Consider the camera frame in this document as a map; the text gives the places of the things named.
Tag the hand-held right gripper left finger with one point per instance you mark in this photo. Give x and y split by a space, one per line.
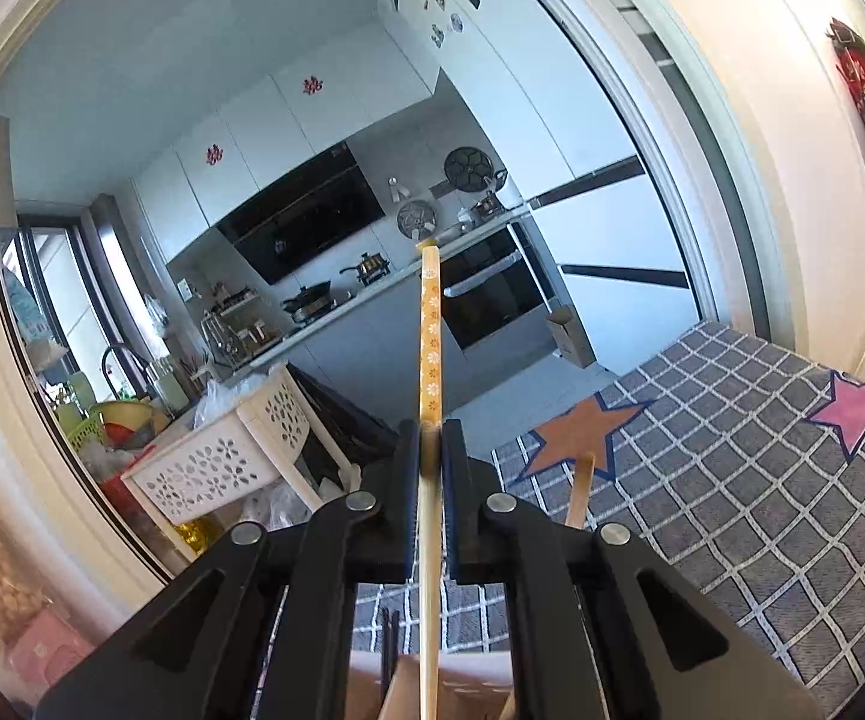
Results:
407 510

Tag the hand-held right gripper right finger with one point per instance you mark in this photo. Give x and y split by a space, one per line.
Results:
456 510

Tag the plain wooden chopstick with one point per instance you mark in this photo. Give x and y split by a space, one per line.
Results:
507 706
578 487

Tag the dark metal spoon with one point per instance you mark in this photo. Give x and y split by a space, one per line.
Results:
387 645

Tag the flower patterned wooden chopstick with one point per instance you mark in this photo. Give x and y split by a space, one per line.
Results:
431 330

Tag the white plastic utensil holder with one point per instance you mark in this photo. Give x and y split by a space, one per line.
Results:
402 697

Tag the dark cloth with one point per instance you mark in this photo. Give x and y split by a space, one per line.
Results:
350 420

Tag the cream perforated storage trolley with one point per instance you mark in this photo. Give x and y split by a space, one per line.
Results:
207 457

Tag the small cardboard box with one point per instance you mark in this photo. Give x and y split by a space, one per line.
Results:
571 337

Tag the black built-in oven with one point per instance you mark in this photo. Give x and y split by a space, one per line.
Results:
492 292

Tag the black wok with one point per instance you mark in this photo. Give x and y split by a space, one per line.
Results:
308 298

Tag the steel pot with lid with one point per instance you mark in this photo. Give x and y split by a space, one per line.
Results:
368 268

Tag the countertop spice rack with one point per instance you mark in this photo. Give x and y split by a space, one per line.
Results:
241 330

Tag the grey checked star tablecloth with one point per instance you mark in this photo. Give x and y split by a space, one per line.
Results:
702 465

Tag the grey round hanging pan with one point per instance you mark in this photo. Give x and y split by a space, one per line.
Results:
416 217

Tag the small cooking pot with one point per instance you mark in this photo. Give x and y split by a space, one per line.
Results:
488 208

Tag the basin of colourful dishes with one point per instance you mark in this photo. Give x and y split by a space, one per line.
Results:
117 420

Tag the black range hood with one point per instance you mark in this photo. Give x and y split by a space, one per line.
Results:
305 217

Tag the white hanging kitchen tool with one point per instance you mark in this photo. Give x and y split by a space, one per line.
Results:
398 189

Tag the curved kitchen faucet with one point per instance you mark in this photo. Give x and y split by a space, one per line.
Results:
113 360

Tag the black round hanging pan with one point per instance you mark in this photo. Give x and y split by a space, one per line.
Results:
470 167

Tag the pink box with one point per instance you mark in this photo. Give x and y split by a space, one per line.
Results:
49 645

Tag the red paper decoration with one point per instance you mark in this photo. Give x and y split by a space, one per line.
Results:
312 85
214 154

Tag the white upper kitchen cabinets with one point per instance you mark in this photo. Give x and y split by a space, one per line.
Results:
252 135

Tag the white refrigerator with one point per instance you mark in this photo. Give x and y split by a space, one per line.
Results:
537 90

